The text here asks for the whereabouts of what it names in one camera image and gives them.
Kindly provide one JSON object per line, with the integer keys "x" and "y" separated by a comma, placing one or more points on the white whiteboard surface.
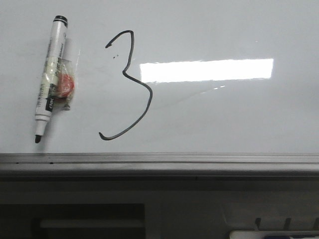
{"x": 226, "y": 76}

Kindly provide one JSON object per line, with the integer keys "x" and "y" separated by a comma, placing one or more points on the white tray below board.
{"x": 274, "y": 234}

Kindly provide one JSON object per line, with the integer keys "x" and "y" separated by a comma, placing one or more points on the dark hook left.
{"x": 257, "y": 224}

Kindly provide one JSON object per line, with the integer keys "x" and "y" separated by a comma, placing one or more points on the grey aluminium whiteboard frame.
{"x": 129, "y": 164}

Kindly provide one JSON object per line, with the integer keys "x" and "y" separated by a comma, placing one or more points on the red magnet taped to marker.
{"x": 67, "y": 82}

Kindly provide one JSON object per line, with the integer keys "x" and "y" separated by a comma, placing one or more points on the dark hook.
{"x": 287, "y": 224}
{"x": 257, "y": 224}

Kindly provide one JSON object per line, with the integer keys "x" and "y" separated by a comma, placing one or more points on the dark hook middle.
{"x": 287, "y": 224}

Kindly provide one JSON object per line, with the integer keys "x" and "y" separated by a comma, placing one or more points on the white black whiteboard marker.
{"x": 50, "y": 76}

